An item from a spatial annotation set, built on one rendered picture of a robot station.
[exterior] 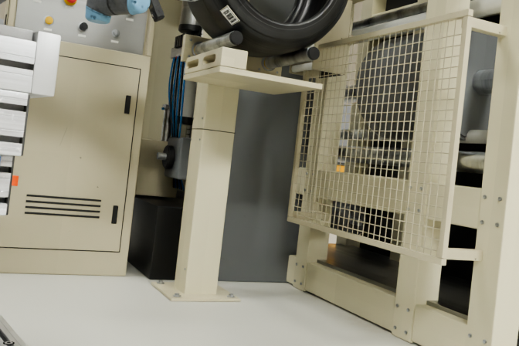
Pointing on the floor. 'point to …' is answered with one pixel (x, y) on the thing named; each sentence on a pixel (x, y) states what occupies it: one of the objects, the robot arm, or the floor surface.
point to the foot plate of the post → (193, 294)
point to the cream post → (208, 174)
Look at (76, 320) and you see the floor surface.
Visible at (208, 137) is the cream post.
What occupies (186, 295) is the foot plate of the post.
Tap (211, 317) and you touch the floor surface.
